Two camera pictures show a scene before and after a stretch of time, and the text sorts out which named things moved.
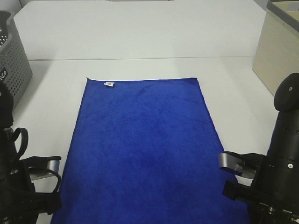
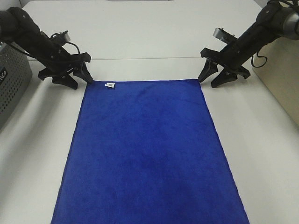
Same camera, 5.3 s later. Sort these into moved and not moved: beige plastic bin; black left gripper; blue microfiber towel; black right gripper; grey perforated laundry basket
Moved: black left gripper; black right gripper
Not moved: grey perforated laundry basket; beige plastic bin; blue microfiber towel
